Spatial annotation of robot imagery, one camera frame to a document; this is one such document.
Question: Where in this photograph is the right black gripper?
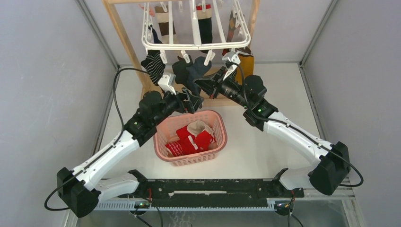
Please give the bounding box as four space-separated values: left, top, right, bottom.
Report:
194 67 251 110

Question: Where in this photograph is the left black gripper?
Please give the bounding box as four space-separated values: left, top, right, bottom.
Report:
153 87 203 126

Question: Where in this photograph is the wooden hanger stand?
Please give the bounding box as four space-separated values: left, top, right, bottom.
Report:
102 0 260 107

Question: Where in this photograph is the dark blue sock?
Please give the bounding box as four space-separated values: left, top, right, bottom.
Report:
185 56 212 96

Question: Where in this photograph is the pink plastic basket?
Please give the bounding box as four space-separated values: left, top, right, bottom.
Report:
153 110 227 166

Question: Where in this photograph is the plain red sock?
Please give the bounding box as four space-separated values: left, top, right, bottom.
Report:
176 125 203 155

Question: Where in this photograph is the red white striped sock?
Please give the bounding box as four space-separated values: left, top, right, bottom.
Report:
193 131 217 152

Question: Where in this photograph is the red snowflake sock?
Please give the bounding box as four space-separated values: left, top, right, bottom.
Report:
165 141 184 157

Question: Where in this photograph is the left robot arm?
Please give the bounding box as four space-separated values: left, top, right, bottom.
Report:
50 73 204 218

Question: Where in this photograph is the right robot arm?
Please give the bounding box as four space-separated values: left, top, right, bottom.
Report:
194 67 364 197

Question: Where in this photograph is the white plastic sock hanger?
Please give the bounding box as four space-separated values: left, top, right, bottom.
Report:
141 0 252 65

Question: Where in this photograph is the yellow brown striped sock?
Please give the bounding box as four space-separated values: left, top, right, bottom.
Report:
236 47 254 79

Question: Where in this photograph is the black white striped sock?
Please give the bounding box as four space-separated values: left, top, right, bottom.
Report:
140 50 166 86

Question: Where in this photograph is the argyle red yellow sock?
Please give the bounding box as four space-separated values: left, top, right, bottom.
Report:
226 11 240 43

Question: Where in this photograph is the brown beige block sock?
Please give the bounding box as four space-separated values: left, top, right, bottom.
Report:
154 6 170 44

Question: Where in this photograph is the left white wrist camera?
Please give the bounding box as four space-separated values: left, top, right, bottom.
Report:
157 72 177 95

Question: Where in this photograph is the black mounting rail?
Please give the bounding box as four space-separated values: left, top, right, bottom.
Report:
125 179 305 209

